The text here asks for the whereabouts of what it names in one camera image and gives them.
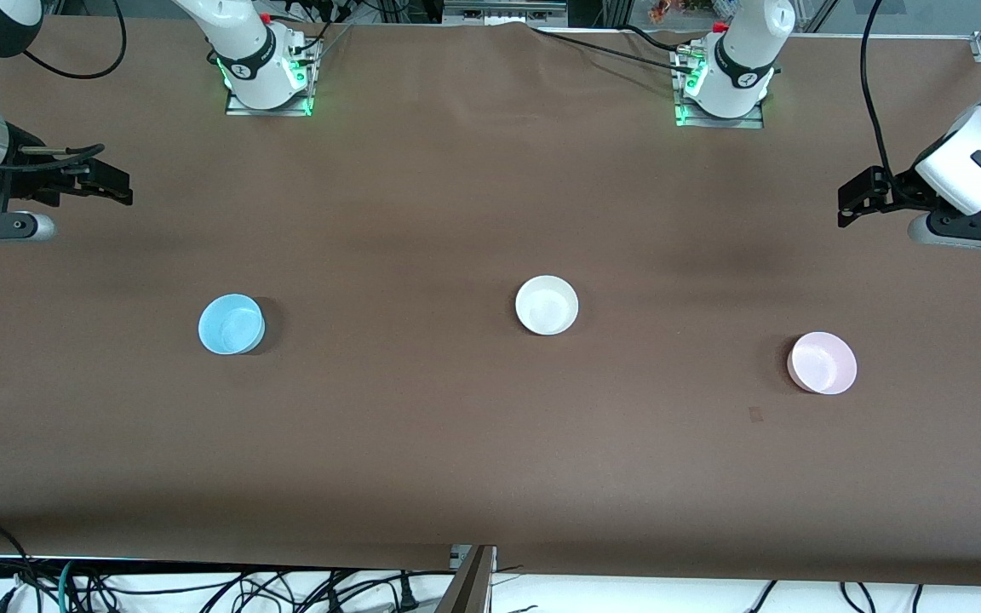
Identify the pink bowl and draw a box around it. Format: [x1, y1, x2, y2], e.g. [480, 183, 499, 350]
[786, 330, 859, 397]

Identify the light blue bowl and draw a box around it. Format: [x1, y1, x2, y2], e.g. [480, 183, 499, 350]
[198, 293, 267, 357]

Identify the white bowl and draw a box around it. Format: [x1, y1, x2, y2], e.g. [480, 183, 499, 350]
[514, 274, 581, 337]

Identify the orange colourful toy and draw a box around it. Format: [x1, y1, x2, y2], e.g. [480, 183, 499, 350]
[647, 0, 726, 25]

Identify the grey power strip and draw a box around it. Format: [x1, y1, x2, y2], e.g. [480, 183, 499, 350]
[443, 0, 569, 27]

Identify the brown table cover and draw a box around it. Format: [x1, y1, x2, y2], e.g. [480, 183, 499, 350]
[0, 15, 981, 588]

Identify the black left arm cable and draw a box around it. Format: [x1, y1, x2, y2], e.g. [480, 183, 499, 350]
[860, 0, 897, 185]

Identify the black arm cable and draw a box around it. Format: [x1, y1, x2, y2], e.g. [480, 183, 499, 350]
[0, 0, 128, 171]
[860, 0, 897, 185]

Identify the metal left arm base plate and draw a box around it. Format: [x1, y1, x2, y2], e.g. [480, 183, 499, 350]
[670, 43, 766, 131]

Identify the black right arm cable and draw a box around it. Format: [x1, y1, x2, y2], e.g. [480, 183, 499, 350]
[0, 0, 128, 171]

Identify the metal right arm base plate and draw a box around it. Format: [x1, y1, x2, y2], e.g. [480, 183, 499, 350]
[224, 38, 322, 118]

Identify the black base connector cable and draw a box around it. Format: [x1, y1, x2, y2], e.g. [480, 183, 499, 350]
[273, 0, 356, 62]

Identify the short black table cable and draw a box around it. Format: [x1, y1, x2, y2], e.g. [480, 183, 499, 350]
[622, 23, 696, 57]

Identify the long black table cable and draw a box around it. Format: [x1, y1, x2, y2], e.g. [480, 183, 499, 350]
[529, 26, 700, 77]

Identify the aluminium profile post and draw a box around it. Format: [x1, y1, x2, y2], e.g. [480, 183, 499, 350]
[434, 545, 499, 613]

